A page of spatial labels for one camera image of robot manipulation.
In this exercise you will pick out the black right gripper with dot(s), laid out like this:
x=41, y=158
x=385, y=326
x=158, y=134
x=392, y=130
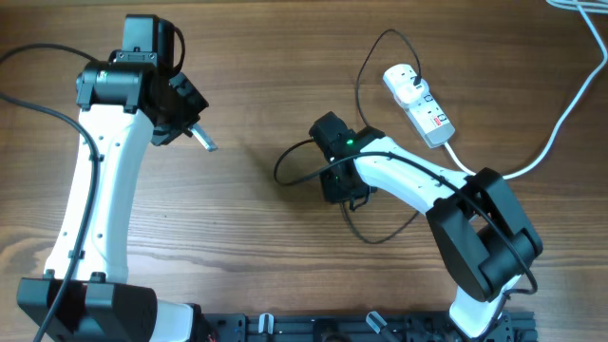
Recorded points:
x=334, y=195

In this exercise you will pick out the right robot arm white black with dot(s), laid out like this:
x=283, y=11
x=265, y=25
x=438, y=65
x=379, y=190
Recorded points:
x=486, y=240

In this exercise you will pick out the blue Galaxy smartphone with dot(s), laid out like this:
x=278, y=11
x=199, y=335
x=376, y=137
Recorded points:
x=203, y=138

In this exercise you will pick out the white power strip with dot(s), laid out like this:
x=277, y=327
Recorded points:
x=429, y=119

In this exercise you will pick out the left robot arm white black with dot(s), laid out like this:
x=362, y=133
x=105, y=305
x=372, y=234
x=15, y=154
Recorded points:
x=137, y=97

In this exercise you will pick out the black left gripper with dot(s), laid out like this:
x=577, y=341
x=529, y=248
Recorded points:
x=197, y=104

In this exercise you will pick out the white USB wall charger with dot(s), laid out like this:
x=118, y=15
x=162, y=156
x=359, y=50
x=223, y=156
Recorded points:
x=409, y=94

